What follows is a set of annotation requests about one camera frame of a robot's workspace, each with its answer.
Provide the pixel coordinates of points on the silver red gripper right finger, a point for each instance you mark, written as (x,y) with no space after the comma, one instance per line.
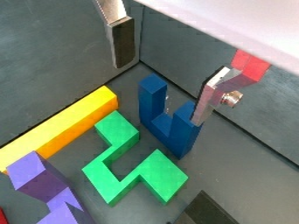
(221,89)

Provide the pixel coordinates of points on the red insertion board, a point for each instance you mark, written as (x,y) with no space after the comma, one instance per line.
(3,219)

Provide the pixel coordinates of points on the blue U-shaped block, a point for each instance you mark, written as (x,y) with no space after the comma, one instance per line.
(173,129)

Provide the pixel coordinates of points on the purple U-shaped block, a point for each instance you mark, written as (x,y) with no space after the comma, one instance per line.
(38,179)

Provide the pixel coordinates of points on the green zigzag block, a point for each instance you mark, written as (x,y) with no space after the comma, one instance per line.
(121,167)

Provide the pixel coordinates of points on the yellow long bar block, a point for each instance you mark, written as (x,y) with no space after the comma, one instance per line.
(62,129)

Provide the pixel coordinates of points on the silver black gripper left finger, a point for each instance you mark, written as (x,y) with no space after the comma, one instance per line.
(121,30)

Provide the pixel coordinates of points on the black angle bracket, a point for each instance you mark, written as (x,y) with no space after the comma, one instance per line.
(205,211)

